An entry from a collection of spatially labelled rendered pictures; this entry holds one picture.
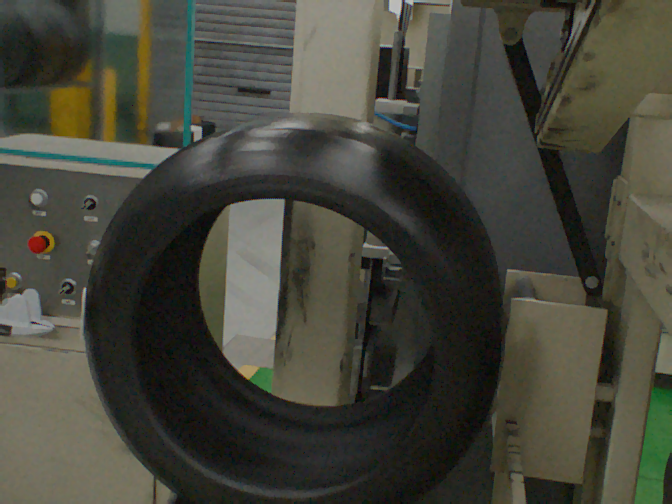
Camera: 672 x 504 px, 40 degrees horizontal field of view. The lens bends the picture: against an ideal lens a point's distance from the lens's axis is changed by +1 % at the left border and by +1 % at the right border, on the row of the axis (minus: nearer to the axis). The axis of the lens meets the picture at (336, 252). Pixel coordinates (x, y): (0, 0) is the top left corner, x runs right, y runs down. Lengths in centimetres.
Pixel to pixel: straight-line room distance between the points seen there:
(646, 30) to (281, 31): 986
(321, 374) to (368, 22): 60
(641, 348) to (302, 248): 57
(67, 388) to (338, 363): 80
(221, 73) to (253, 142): 977
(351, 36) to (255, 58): 930
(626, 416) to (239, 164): 77
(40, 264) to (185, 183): 105
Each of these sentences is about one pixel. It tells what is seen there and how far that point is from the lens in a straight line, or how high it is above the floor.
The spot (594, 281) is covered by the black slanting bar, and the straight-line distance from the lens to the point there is 146.
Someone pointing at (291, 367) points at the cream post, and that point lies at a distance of 160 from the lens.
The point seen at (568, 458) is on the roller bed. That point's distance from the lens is 156.
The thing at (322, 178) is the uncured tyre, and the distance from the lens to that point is 112.
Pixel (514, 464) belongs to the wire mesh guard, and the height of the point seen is 100.
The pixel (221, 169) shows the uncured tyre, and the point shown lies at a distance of 115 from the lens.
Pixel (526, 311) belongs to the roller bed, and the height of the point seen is 118.
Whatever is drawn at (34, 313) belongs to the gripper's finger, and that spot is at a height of 114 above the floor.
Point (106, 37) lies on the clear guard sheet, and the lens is 202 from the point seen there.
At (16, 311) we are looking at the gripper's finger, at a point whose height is 115.
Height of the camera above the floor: 158
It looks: 13 degrees down
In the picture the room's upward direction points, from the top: 5 degrees clockwise
